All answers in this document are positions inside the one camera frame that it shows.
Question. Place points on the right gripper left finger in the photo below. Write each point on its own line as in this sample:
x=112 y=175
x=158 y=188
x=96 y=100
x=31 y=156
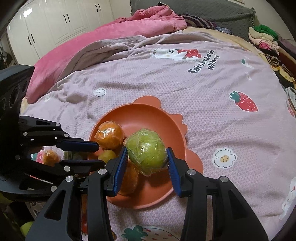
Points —
x=59 y=219

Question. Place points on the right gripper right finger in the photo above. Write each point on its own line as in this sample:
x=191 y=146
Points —
x=232 y=216

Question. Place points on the pink strawberry print blanket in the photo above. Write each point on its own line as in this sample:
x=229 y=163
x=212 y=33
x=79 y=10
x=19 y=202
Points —
x=231 y=101

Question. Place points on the orange bear-shaped plate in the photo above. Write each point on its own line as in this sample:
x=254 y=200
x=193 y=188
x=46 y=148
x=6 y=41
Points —
x=146 y=112

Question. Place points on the small yellow-green longan fruit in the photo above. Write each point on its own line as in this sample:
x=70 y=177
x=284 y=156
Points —
x=107 y=155

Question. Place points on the light green fruit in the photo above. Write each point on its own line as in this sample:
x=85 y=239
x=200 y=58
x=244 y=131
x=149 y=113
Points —
x=147 y=151

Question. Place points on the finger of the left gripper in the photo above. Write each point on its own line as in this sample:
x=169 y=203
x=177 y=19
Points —
x=35 y=132
x=62 y=169

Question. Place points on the small orange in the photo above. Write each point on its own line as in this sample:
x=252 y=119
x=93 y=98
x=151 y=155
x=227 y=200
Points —
x=50 y=158

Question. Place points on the white wardrobe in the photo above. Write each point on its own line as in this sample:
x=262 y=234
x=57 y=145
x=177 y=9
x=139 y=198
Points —
x=40 y=26

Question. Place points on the grey headboard cushion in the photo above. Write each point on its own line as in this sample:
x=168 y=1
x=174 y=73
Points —
x=224 y=14

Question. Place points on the yellow-green cloth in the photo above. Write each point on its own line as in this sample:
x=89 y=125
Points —
x=16 y=219

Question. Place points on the pile of folded clothes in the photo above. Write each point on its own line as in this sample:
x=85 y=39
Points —
x=279 y=53

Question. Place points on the wrapped orange round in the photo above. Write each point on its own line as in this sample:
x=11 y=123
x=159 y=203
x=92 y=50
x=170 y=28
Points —
x=110 y=135

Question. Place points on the wrapped orange blocky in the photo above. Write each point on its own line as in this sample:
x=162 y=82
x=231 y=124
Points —
x=130 y=179

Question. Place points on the pink plush quilt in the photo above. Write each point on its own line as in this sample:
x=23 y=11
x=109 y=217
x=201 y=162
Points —
x=77 y=53

